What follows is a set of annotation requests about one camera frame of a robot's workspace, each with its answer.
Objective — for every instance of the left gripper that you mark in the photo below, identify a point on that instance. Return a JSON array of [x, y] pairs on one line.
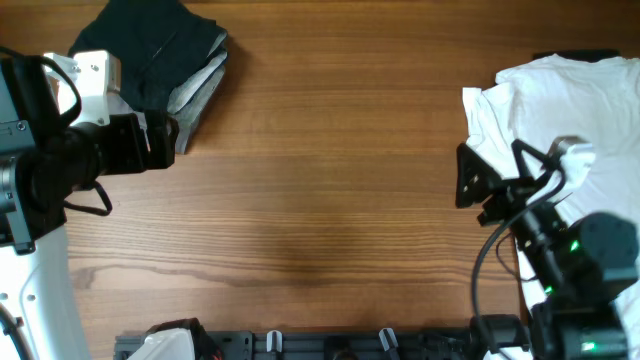
[[135, 156]]

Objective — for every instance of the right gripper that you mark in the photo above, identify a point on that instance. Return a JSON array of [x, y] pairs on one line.
[[510, 193]]

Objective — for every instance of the black shorts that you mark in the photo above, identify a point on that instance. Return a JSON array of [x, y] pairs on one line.
[[121, 17]]

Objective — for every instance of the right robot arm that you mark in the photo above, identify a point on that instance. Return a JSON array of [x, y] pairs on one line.
[[582, 267]]

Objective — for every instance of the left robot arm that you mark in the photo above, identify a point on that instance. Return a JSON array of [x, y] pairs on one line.
[[58, 136]]

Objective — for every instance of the white t-shirt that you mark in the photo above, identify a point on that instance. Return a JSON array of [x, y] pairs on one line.
[[551, 97]]

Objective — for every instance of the folded grey shorts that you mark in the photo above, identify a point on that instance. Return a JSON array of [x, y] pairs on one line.
[[200, 95]]

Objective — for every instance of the black garment under t-shirt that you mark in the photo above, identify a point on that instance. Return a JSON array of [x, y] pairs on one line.
[[584, 55]]

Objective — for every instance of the right white rail clip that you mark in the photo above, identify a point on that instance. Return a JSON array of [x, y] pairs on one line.
[[389, 343]]

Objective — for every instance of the white rail clip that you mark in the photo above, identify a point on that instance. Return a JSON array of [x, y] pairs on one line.
[[274, 342], [389, 343]]

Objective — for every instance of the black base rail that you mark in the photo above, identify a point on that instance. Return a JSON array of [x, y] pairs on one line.
[[456, 344]]

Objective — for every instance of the left white rail clip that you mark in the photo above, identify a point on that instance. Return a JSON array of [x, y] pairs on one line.
[[274, 342]]

